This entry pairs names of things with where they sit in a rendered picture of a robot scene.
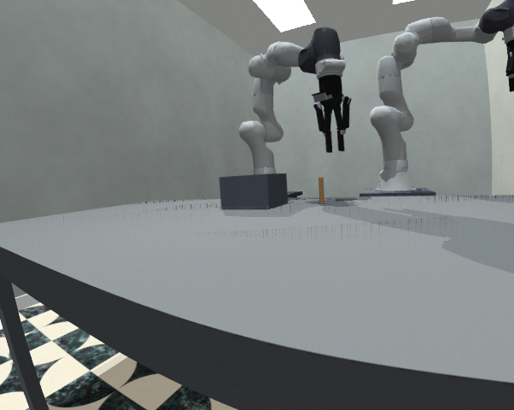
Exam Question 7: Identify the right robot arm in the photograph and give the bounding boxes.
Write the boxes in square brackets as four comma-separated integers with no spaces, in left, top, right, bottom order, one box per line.
[239,27,346,175]

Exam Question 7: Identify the tan cylindrical peg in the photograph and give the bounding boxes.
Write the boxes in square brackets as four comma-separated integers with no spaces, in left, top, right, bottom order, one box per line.
[318,178,324,204]

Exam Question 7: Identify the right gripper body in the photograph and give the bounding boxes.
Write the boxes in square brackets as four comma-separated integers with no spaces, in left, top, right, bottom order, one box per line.
[318,74,343,110]

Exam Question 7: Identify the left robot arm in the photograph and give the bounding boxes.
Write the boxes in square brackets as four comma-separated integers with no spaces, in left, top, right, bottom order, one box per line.
[370,0,514,191]

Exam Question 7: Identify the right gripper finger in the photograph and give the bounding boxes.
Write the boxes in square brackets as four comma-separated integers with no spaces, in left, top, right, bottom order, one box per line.
[313,99,332,153]
[330,96,351,151]

